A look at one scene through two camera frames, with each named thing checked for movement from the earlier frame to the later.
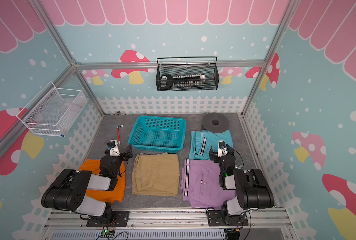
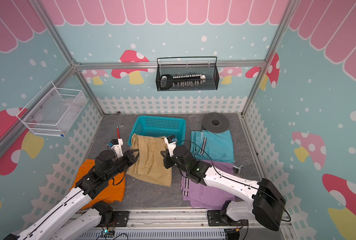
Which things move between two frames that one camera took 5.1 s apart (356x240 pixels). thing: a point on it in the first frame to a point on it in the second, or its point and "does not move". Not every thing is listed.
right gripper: [216, 160] to [166, 159]
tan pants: [156, 174] to [150, 165]
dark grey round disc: [215, 122] does not move
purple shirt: [201, 185] does not move
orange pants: [117, 194] does not move
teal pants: [201, 141] does not move
